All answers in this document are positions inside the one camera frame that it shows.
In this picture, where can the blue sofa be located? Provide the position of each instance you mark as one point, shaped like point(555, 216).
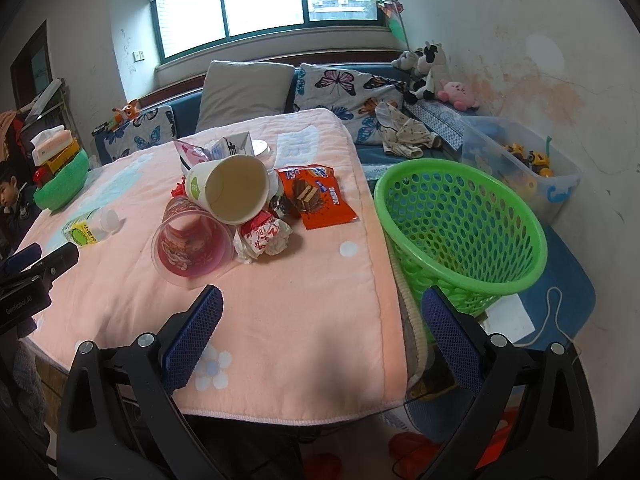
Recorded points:
point(187, 104)

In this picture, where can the clear toy storage box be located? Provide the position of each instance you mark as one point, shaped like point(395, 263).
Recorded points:
point(484, 139)

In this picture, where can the butterfly cushion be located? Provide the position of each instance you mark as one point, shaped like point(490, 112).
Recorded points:
point(152, 127)
point(350, 95)

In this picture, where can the red clear plastic cup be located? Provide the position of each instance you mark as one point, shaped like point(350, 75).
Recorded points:
point(190, 246)

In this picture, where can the red white wrapper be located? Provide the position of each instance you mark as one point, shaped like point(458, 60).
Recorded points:
point(265, 234)

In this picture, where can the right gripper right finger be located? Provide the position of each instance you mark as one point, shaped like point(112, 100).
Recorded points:
point(531, 414)

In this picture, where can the child in background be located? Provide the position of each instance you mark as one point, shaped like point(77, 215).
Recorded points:
point(18, 208)

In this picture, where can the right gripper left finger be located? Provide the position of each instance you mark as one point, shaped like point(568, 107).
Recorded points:
point(118, 419)

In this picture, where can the butterfly cushion left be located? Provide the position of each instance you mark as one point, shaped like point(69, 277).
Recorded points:
point(152, 127)

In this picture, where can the colourful pinwheel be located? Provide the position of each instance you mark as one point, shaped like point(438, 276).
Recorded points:
point(392, 9)

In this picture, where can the window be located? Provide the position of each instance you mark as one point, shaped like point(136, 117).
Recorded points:
point(265, 2)

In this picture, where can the green bowl with boxes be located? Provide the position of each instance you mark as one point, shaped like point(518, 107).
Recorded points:
point(61, 168)

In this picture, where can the pink strawberry snack bag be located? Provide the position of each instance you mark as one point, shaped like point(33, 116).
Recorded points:
point(190, 155)

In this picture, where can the orange wafer snack wrapper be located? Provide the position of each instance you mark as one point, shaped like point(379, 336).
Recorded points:
point(314, 192)

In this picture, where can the beige crumpled clothes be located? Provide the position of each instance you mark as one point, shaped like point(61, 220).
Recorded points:
point(403, 136)

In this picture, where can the clear lemon juice bottle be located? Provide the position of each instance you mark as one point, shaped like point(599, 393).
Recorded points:
point(93, 227)

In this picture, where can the white milk carton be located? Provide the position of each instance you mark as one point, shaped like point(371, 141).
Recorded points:
point(233, 144)

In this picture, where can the green plastic basket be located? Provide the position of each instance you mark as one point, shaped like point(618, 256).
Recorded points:
point(452, 226)

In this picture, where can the pink quilted table cover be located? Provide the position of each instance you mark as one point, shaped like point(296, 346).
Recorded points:
point(308, 337)

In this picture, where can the cow plush toy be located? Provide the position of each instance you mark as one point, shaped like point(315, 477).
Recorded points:
point(426, 68)

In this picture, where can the pink plush toy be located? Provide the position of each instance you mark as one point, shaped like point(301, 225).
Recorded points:
point(458, 95)

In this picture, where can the butterfly cushion right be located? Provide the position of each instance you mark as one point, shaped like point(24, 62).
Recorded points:
point(350, 95)

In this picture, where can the patterned grey cloth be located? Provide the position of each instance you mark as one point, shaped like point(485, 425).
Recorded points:
point(443, 120)

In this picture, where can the red mesh net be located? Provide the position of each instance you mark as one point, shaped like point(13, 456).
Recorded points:
point(179, 190)

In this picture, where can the round peel-off lid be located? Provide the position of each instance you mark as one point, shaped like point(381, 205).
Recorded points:
point(260, 148)

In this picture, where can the fox plush toy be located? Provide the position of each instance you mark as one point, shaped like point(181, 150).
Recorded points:
point(125, 114)

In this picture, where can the white paper cup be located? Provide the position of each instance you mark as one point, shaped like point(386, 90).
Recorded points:
point(233, 190)

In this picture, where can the yellow toy truck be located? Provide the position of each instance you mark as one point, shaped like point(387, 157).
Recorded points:
point(538, 162)

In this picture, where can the grey pillow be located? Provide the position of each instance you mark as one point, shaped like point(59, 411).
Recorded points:
point(238, 91)

